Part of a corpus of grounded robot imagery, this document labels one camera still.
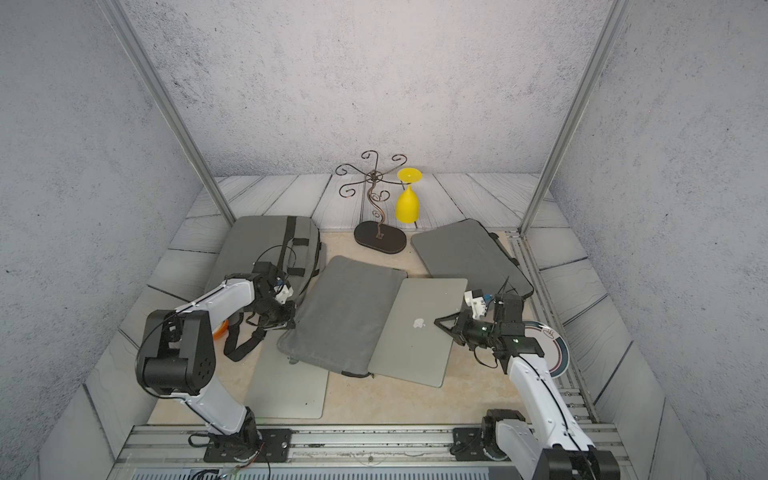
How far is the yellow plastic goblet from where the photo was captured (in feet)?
3.05

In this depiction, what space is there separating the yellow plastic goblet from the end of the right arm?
38cm

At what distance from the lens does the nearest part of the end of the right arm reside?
58 centimetres
